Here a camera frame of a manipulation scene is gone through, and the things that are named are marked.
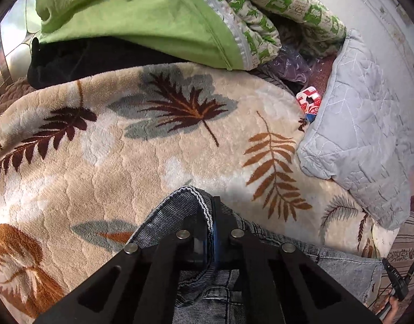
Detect grey-blue denim pants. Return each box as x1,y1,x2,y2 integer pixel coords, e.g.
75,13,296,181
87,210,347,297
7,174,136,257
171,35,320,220
131,187,381,323

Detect person's hand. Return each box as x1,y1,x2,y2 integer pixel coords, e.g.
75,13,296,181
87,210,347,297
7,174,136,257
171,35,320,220
378,295,405,324

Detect striped floral bedsheet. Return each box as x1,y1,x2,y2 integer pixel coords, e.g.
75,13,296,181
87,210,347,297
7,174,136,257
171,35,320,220
387,211,414,323

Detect cream leaf-print fleece blanket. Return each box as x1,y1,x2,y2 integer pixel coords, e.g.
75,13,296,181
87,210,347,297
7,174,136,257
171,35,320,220
0,63,396,323

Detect grey quilted pillow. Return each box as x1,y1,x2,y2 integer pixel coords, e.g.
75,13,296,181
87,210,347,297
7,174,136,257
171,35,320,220
297,29,413,230

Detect red white packet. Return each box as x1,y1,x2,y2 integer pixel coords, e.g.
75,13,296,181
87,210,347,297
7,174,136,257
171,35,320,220
296,86,322,123

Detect purple patterned cloth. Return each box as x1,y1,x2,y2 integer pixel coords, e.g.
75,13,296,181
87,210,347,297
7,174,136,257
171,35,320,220
249,45,337,96

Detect green patterned quilt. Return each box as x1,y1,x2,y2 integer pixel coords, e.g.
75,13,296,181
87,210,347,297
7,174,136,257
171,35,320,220
36,0,346,71

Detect black garment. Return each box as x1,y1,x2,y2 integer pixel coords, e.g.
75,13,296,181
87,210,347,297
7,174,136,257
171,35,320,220
27,37,183,89

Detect stained glass window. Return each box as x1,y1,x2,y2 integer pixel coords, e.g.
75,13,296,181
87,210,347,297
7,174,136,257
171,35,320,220
0,0,40,94

